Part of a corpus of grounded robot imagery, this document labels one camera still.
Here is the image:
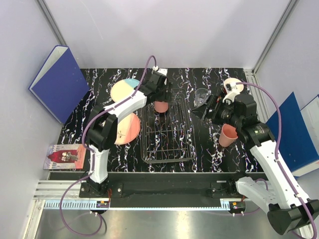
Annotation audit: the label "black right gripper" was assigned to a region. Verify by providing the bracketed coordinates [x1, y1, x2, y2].
[190, 94, 242, 128]

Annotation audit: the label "clear glass cup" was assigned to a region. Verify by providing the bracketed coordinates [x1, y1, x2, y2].
[194, 88, 209, 108]

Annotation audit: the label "pink plastic cup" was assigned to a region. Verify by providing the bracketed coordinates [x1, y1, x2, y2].
[154, 101, 168, 113]
[219, 124, 238, 147]

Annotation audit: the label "cream and blue plate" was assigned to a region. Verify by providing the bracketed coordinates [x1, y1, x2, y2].
[111, 79, 139, 102]

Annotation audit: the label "red floral bowl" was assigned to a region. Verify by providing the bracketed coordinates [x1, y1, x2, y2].
[223, 78, 244, 94]

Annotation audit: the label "cream and pink plate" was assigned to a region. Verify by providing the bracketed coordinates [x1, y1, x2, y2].
[115, 113, 141, 145]

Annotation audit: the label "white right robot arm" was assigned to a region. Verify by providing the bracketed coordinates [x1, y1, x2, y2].
[192, 94, 319, 235]

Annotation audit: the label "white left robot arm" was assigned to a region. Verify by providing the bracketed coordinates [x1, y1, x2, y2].
[82, 68, 172, 197]

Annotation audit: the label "blue binder left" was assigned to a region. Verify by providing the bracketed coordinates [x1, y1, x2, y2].
[29, 45, 90, 124]

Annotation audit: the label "blue binder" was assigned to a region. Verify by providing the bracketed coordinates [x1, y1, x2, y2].
[29, 45, 90, 124]
[279, 93, 319, 177]

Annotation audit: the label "blue binder right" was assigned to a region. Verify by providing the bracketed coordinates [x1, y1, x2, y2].
[279, 93, 319, 177]

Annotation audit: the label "red picture book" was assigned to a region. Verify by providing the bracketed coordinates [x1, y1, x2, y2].
[43, 144, 86, 170]

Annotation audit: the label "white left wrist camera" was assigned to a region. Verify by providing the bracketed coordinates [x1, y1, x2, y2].
[152, 66, 168, 77]

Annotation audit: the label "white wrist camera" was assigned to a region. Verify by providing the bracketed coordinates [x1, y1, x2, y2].
[152, 66, 168, 77]
[223, 90, 240, 103]

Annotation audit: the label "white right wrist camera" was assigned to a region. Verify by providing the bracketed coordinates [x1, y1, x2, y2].
[223, 90, 240, 103]

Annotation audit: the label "black wire dish rack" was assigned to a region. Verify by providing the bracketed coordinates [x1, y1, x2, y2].
[141, 88, 196, 164]

